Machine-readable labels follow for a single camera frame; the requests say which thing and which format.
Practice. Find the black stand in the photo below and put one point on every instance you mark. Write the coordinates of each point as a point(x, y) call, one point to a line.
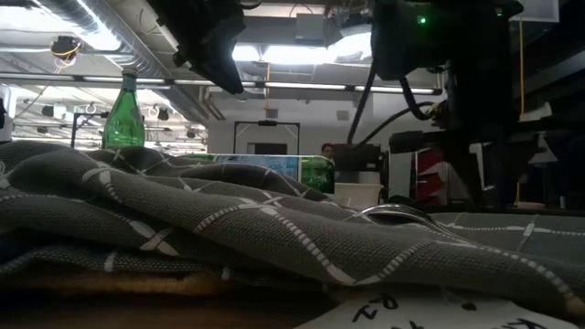
point(73, 132)

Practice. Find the bright ceiling light panel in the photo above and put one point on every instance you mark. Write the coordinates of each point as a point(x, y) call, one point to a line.
point(297, 54)

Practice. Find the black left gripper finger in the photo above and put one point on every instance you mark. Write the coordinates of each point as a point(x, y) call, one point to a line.
point(219, 64)

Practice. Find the black gate frame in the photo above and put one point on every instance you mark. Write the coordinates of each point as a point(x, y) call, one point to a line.
point(267, 123)

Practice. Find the grey wall vent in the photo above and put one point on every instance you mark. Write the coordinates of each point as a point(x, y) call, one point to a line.
point(271, 113)
point(343, 115)

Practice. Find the red storage shelf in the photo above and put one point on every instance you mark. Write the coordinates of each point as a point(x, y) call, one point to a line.
point(427, 183)

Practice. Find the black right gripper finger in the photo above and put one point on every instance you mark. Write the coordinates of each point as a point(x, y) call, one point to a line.
point(468, 178)
point(505, 178)

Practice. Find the grey checked kitchen cloth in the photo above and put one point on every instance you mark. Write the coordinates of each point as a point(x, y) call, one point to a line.
point(274, 237)

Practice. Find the green glass water bottle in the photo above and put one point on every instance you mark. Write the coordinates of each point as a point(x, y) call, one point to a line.
point(123, 128)
point(317, 176)

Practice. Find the silver spoon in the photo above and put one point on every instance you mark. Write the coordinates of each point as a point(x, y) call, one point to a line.
point(393, 207)

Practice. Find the white object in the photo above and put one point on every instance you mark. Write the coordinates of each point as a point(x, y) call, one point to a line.
point(7, 114)

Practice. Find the person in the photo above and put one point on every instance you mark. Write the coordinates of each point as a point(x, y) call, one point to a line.
point(327, 150)

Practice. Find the grey ceiling unit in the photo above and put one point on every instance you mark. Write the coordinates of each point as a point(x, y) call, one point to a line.
point(311, 29)

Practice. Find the large silver ventilation duct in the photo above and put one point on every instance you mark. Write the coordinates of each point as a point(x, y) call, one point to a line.
point(137, 59)

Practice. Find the long ceiling light bar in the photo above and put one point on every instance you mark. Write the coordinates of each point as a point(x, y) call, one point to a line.
point(301, 86)

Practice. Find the white handwritten paper label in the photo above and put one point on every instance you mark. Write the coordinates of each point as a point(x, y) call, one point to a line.
point(434, 315)

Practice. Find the black monitor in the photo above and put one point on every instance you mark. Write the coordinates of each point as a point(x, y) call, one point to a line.
point(361, 160)

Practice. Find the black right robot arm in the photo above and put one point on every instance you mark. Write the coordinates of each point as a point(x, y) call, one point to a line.
point(457, 36)

